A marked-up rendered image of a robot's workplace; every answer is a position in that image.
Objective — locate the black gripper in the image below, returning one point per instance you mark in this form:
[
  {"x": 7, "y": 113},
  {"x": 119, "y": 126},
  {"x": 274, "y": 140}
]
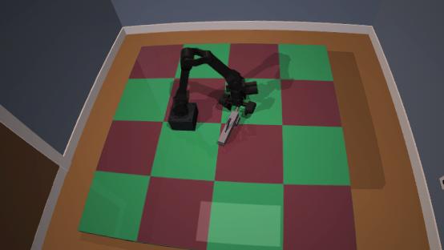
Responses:
[{"x": 227, "y": 102}]

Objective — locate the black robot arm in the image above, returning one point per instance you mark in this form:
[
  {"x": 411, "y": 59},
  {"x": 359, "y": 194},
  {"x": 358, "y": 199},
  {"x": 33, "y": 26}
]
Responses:
[{"x": 236, "y": 83}]

